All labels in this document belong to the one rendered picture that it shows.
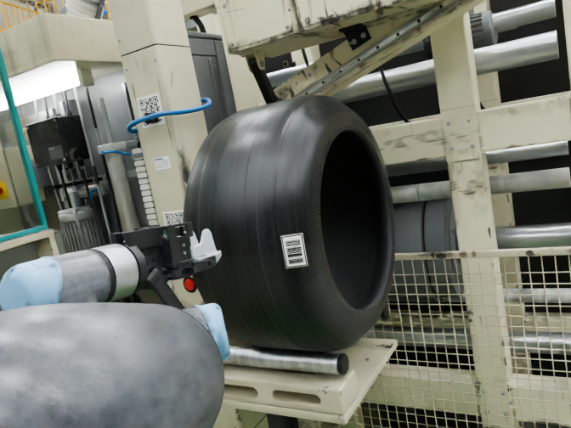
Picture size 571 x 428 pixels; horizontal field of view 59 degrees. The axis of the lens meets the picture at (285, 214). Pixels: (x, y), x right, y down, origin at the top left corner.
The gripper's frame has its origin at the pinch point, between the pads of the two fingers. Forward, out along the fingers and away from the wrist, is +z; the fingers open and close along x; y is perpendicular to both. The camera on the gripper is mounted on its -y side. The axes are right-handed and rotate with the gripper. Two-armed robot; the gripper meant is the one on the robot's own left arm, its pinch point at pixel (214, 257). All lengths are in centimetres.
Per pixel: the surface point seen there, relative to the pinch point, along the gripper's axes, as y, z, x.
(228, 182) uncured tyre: 12.8, 10.6, 2.9
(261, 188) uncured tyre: 10.9, 9.8, -4.8
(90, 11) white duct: 76, 51, 81
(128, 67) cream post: 44, 24, 38
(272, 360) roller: -27.7, 24.4, 7.6
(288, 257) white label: -2.0, 9.5, -8.9
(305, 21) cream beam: 51, 49, 2
